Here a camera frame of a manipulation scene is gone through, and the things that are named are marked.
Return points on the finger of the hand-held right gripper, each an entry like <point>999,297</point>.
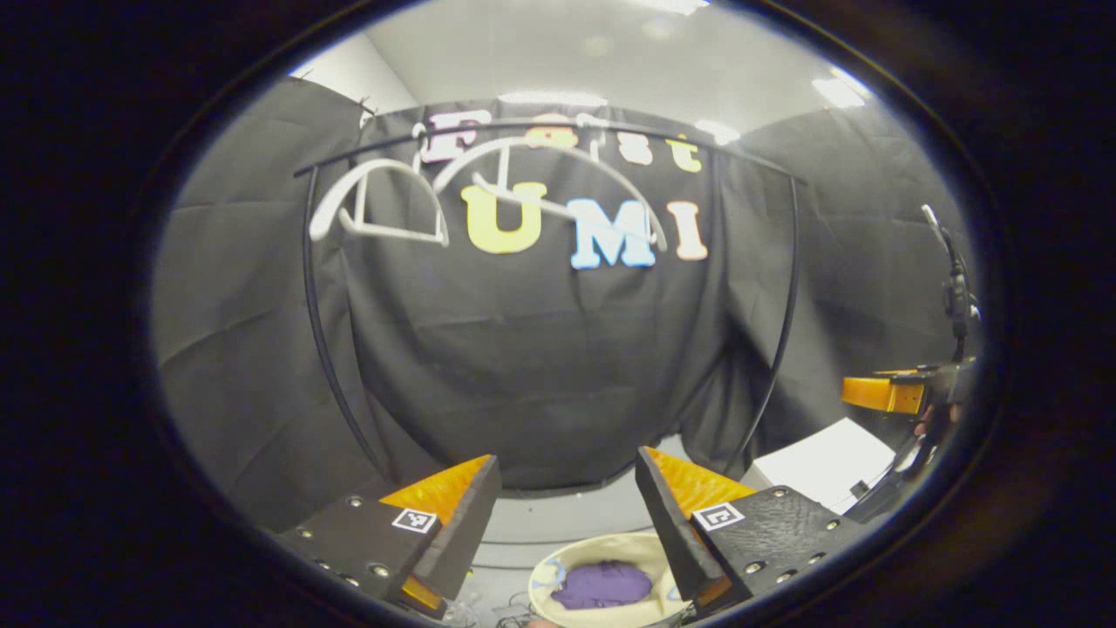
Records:
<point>881,394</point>

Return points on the white clothes hanger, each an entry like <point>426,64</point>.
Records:
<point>453,170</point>
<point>324,214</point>

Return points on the purple knitted cardigan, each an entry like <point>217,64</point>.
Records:
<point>602,584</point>

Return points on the white box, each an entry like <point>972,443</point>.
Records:
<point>819,462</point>

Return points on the black backdrop cloth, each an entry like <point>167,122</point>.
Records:
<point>523,366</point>

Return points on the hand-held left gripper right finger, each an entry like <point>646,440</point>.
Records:
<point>667,523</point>

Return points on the black metal clothes rack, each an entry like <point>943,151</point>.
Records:
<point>792,288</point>

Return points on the ceiling light panel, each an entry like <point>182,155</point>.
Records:
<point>841,92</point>
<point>554,98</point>
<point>717,131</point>

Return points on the beige laundry hamper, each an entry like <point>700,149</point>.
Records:
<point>610,548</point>

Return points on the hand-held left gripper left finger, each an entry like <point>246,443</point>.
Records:
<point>466,523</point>

